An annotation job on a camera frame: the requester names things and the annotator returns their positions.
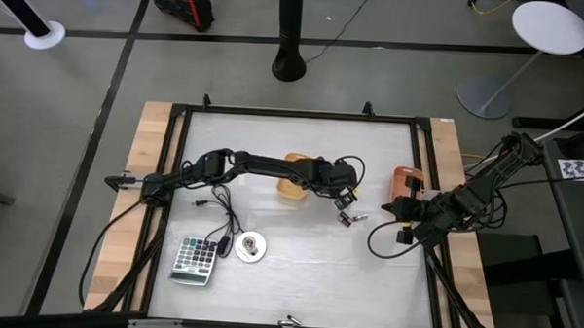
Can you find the black metal table frame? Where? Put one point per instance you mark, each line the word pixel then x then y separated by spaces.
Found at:
pixel 298 113

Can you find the black frame knob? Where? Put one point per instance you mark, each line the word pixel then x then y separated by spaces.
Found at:
pixel 206 101
pixel 368 108

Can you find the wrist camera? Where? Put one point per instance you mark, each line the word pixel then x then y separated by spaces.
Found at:
pixel 393 209
pixel 346 175

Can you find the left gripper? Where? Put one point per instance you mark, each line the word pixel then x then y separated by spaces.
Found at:
pixel 328 177

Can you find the red black case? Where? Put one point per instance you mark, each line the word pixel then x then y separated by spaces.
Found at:
pixel 180 4

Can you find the orange plastic bin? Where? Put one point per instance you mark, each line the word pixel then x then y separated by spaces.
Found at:
pixel 398 184

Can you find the black post white round base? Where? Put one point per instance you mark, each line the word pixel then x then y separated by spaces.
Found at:
pixel 15 2

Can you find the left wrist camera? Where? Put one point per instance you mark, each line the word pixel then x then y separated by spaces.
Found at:
pixel 346 175

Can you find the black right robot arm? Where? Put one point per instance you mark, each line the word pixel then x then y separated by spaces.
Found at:
pixel 471 194

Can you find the black pole with flared base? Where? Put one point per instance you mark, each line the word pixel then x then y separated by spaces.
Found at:
pixel 290 37

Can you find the black side clamp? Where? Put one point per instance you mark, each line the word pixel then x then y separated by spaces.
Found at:
pixel 118 181

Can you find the black copper Duracell battery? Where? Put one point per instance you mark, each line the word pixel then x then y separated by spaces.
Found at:
pixel 343 219

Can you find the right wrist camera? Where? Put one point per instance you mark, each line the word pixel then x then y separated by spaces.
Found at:
pixel 393 209

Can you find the silver Energizer battery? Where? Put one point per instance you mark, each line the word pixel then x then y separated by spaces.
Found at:
pixel 359 218

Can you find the white round side table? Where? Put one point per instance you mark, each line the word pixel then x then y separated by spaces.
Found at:
pixel 550 27

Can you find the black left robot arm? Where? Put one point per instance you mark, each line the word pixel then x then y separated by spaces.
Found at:
pixel 263 165

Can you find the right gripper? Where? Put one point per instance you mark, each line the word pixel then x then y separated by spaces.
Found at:
pixel 419 212

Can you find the white printed sticker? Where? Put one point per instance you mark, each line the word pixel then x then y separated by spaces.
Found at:
pixel 581 169

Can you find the round white disc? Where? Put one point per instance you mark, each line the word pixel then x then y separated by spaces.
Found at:
pixel 242 252

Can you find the silver camera mount clamp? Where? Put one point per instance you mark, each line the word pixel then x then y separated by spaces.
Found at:
pixel 288 327

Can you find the black desk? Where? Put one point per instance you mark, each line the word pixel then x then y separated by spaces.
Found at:
pixel 577 218

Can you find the yellow plastic bin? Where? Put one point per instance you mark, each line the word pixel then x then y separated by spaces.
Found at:
pixel 291 189

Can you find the grey desk calculator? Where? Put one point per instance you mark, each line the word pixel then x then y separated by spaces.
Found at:
pixel 193 258

